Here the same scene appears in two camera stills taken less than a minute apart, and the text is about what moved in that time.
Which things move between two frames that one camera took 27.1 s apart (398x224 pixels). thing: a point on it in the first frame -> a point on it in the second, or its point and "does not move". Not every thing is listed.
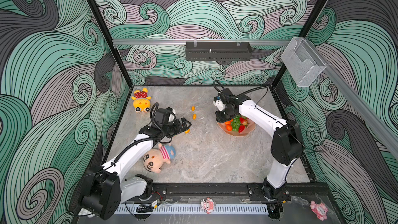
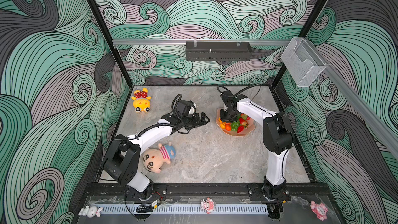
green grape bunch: (236, 123) does not move
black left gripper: (178, 129) -> (197, 124)
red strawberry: (241, 128) does not move
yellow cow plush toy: (141, 102) does not move
